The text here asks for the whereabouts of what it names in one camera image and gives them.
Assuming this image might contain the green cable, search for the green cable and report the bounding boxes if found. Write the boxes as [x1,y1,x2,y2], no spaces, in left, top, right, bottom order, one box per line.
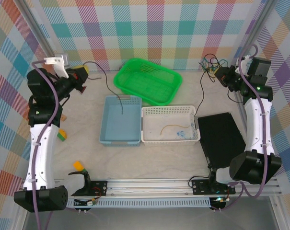
[199,57,229,73]

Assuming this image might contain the short yellow green toy brick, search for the short yellow green toy brick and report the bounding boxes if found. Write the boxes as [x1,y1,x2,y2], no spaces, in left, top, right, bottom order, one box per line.
[58,128,69,142]

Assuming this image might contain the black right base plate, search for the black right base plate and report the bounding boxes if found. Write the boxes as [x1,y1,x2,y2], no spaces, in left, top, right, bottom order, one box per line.
[191,178,236,195]

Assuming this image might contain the black flat mat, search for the black flat mat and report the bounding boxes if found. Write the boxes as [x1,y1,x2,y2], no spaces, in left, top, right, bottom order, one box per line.
[197,112,247,170]

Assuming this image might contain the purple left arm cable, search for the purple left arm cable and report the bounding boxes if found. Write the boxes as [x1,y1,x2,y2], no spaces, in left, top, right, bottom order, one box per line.
[31,61,88,230]

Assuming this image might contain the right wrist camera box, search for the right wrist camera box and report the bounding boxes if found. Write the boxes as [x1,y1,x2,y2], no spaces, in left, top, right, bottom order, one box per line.
[234,55,253,75]

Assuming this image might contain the aluminium frame post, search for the aluminium frame post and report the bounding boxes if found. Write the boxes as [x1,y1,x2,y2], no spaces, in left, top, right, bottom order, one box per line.
[19,0,65,79]
[232,0,277,72]

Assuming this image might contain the white plastic basket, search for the white plastic basket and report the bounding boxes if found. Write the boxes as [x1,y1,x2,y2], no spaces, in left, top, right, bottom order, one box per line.
[140,105,201,146]

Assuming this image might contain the light blue plastic basket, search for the light blue plastic basket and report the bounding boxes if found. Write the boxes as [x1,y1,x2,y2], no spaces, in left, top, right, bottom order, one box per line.
[98,95,143,147]

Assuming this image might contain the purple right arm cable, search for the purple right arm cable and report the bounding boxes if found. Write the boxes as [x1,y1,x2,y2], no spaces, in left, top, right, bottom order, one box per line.
[214,44,274,213]

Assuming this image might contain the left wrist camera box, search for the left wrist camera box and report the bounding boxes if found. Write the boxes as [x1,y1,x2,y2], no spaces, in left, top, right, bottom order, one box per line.
[43,54,70,79]

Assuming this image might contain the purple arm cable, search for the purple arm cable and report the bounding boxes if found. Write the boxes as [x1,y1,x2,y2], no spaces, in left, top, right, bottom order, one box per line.
[31,61,88,230]
[214,44,274,213]

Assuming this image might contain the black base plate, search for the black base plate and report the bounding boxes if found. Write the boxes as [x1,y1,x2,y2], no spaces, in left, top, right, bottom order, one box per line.
[87,180,108,196]
[191,178,236,195]

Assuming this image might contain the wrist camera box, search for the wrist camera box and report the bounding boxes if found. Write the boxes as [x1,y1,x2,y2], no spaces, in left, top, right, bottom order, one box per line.
[234,55,253,75]
[43,54,70,79]

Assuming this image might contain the green plastic basket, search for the green plastic basket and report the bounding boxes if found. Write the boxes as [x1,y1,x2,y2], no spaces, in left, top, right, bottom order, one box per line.
[113,58,183,106]

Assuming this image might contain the slotted blue cable duct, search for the slotted blue cable duct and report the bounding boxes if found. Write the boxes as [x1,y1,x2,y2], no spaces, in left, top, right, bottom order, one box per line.
[65,197,211,208]

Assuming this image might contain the tall yellow green toy brick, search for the tall yellow green toy brick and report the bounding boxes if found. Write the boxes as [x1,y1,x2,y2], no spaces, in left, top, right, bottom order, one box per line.
[72,161,88,173]

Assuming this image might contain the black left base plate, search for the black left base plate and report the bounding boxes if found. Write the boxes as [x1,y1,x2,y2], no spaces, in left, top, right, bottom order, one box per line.
[87,180,108,196]

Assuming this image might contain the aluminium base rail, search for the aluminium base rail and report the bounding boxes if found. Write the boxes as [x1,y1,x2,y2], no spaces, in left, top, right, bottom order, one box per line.
[56,177,279,198]

